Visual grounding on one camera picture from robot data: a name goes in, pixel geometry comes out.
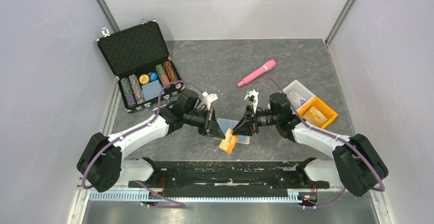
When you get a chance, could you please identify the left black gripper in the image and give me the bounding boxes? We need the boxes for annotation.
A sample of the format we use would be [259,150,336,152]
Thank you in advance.
[184,107,225,140]

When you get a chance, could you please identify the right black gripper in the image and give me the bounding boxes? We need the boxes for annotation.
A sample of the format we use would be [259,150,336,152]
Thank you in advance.
[232,105,280,137]

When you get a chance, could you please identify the beige card holder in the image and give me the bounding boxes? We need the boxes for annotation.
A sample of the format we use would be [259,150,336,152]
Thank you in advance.
[216,118,251,146]

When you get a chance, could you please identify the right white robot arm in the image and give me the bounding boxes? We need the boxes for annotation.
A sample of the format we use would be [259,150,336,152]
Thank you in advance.
[233,90,389,197]

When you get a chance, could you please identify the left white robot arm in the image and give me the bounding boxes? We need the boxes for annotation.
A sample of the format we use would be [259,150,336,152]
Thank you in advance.
[76,89,225,192]

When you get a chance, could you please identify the card in white bin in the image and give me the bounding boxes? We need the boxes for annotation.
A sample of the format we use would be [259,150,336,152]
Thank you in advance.
[287,90,306,109]

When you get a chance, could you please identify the card in orange bin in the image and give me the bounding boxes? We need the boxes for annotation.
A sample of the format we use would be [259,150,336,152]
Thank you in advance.
[302,106,328,127]

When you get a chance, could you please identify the blue card deck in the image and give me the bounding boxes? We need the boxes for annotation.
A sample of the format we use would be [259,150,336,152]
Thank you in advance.
[141,80,164,101]

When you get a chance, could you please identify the white plastic bin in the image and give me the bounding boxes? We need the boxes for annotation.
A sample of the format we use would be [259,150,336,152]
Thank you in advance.
[282,80,317,113]

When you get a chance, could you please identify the orange black chip stack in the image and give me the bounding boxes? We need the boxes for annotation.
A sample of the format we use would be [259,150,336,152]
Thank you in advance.
[163,60,180,82]

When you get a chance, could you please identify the pink toy microphone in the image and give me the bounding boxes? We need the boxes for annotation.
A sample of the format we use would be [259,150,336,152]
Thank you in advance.
[237,59,276,87]

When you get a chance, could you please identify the orange plastic bin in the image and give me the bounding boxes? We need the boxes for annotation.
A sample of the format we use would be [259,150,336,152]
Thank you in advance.
[297,97,338,129]

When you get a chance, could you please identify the purple grey chip stack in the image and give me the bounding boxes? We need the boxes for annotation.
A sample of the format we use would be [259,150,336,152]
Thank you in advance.
[128,74,145,104]

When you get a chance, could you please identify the green red chip stack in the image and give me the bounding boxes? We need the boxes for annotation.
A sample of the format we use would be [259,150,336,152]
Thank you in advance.
[156,64,170,86]

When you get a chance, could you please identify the blue dealer chip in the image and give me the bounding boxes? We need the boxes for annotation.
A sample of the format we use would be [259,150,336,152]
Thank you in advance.
[148,72,159,82]

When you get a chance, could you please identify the yellow dealer chip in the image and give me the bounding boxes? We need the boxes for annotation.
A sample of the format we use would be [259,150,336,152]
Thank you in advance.
[139,74,150,85]

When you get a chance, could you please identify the green purple chip stack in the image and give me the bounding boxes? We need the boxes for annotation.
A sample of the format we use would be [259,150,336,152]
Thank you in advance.
[120,78,137,109]

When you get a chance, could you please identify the black poker chip case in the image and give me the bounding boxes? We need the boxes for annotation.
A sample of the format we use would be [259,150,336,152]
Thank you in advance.
[96,20,185,114]

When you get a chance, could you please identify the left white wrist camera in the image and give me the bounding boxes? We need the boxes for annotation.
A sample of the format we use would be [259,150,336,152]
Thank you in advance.
[201,92,218,109]

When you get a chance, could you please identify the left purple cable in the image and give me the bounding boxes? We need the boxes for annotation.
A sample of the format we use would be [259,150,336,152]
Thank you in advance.
[80,80,207,210]

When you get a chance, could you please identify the purple cable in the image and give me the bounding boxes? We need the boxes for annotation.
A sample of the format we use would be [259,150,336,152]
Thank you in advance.
[80,80,207,210]
[254,77,386,210]

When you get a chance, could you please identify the white slotted cable duct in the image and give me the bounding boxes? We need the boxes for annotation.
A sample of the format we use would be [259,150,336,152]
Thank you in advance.
[89,190,302,204]

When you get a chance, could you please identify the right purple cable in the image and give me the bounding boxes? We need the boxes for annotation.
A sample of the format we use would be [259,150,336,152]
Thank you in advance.
[254,77,386,210]

